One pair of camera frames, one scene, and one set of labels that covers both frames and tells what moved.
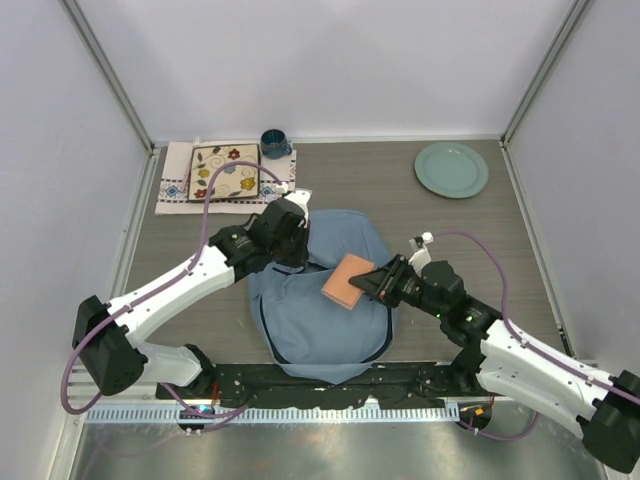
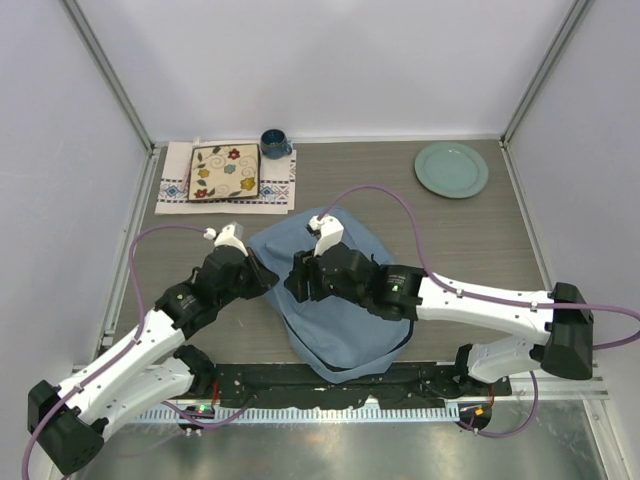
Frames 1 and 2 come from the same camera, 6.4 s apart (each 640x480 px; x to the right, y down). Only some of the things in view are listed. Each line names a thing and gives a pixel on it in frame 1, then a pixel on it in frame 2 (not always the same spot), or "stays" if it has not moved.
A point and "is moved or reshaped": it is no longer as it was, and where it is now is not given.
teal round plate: x=451 y=170 stays
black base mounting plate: x=391 y=386 stays
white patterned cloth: x=173 y=182 stays
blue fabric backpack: x=306 y=329 is moved or reshaped
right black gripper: x=374 y=280 to x=297 y=282
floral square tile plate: x=236 y=182 stays
